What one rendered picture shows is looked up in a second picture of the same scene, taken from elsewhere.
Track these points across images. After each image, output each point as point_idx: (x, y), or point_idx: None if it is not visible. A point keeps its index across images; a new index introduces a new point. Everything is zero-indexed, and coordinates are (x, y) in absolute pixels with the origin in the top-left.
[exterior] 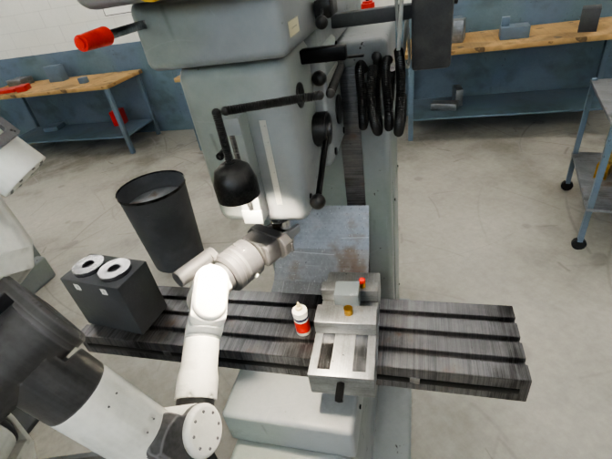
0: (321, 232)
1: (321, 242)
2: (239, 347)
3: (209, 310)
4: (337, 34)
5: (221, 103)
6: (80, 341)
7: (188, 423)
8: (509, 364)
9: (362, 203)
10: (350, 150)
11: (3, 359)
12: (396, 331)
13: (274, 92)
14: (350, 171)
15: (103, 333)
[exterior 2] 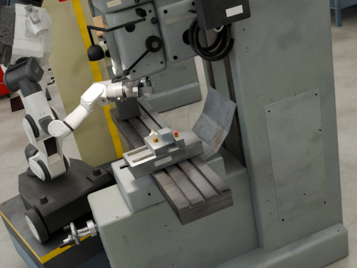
0: (217, 111)
1: (215, 117)
2: (134, 141)
3: (86, 98)
4: None
5: (109, 22)
6: (34, 79)
7: (52, 122)
8: (184, 201)
9: (234, 101)
10: (226, 64)
11: (18, 73)
12: (181, 169)
13: (113, 24)
14: (228, 77)
15: (114, 113)
